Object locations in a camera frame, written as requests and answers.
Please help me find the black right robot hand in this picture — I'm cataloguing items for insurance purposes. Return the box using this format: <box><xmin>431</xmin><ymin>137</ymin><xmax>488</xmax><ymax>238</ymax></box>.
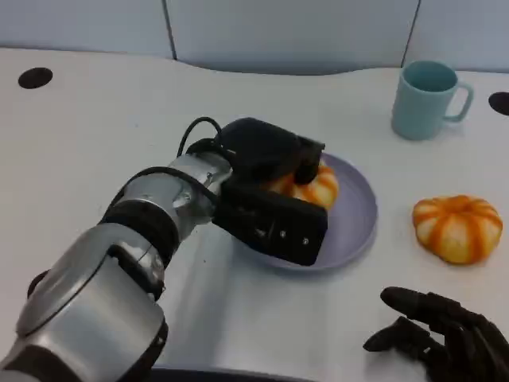
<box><xmin>362</xmin><ymin>286</ymin><xmax>509</xmax><ymax>382</ymax></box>

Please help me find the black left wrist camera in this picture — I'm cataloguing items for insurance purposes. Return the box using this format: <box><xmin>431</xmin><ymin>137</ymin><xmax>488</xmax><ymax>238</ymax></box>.
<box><xmin>212</xmin><ymin>178</ymin><xmax>329</xmax><ymax>267</ymax></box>

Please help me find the pale green mug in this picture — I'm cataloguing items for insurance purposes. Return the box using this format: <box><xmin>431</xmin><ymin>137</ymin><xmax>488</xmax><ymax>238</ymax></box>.
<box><xmin>390</xmin><ymin>60</ymin><xmax>475</xmax><ymax>142</ymax></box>

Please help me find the black table cable hole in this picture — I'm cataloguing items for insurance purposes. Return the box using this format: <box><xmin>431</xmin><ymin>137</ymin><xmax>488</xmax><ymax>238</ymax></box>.
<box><xmin>488</xmin><ymin>91</ymin><xmax>509</xmax><ymax>116</ymax></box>
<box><xmin>17</xmin><ymin>67</ymin><xmax>53</xmax><ymax>90</ymax></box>

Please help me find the lilac round plate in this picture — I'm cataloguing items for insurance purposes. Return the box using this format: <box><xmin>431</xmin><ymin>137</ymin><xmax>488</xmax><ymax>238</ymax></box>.
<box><xmin>228</xmin><ymin>153</ymin><xmax>378</xmax><ymax>272</ymax></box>

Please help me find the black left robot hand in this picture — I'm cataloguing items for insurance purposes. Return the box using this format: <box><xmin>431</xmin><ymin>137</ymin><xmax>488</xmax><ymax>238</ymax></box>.
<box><xmin>218</xmin><ymin>117</ymin><xmax>326</xmax><ymax>186</ymax></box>

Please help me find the orange and white bread roll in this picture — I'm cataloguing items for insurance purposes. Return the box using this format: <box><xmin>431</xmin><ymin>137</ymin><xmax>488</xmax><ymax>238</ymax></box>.
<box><xmin>412</xmin><ymin>193</ymin><xmax>504</xmax><ymax>266</ymax></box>
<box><xmin>260</xmin><ymin>158</ymin><xmax>340</xmax><ymax>211</ymax></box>

